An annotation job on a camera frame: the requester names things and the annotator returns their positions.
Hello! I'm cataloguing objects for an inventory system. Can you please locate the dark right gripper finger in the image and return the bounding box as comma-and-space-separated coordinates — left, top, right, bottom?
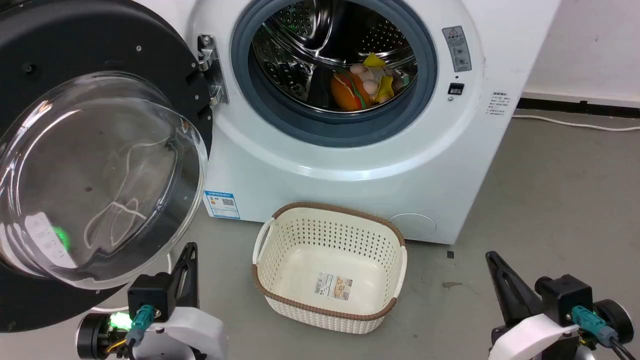
485, 250, 545, 328

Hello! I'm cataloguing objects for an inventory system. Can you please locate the white front-load washing machine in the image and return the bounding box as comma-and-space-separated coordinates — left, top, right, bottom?
131, 0, 562, 246

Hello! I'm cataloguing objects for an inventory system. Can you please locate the black wall baseboard strip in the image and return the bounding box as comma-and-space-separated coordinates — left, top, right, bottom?
516, 97, 640, 120

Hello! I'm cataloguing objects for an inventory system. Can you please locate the blue energy label sticker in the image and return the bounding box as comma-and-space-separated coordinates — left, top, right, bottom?
204, 189, 241, 221

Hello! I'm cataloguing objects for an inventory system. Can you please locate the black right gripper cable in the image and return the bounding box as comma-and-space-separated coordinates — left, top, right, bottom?
607, 336, 640, 360

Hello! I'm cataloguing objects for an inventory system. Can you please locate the orange burger plush toy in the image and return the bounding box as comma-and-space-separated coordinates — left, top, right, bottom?
330, 70, 373, 112

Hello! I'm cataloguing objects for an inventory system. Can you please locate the washing machine door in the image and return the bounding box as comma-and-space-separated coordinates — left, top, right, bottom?
0, 0, 215, 333

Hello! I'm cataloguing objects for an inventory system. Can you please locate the grey warning sticker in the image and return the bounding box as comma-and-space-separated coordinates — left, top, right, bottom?
441, 25, 473, 73

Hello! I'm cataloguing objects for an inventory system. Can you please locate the white floor cable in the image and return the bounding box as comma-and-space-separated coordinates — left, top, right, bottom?
511, 114, 640, 133
82, 137, 174, 314

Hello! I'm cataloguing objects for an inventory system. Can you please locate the small text label sticker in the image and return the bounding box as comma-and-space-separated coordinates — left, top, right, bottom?
486, 91, 511, 118

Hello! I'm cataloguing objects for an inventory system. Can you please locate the round white filter cover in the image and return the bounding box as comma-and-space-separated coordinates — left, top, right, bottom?
389, 213, 438, 239

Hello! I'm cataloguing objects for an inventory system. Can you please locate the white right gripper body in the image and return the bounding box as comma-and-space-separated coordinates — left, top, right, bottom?
490, 312, 583, 360

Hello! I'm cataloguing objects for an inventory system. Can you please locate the chrome door hinge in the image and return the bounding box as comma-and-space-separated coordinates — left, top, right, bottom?
197, 34, 230, 107

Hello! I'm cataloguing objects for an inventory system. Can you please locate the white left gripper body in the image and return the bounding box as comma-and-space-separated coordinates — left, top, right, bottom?
131, 306, 230, 360

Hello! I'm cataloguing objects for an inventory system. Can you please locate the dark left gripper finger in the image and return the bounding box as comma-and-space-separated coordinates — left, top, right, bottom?
180, 243, 200, 309
169, 243, 193, 307

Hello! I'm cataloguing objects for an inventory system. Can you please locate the teal cable connector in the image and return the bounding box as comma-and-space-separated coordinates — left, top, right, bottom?
126, 304, 157, 347
571, 305, 620, 347

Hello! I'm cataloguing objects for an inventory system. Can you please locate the basket product label sticker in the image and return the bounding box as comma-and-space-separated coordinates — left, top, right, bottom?
313, 272, 354, 301

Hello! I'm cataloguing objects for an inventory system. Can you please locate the yellow cloth toy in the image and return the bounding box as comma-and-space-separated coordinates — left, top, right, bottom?
362, 52, 396, 103

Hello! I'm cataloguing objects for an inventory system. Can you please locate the cream laundry basket brown rim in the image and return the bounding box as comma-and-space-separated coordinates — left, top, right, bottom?
251, 201, 408, 335

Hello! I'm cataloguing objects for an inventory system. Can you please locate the teal right cable connector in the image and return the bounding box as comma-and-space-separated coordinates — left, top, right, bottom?
571, 305, 620, 347

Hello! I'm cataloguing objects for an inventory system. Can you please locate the teal left cable connector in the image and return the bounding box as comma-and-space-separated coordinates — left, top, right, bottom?
126, 304, 157, 347

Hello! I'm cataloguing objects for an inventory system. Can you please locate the steel washer drum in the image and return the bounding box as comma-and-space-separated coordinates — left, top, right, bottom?
251, 0, 418, 113

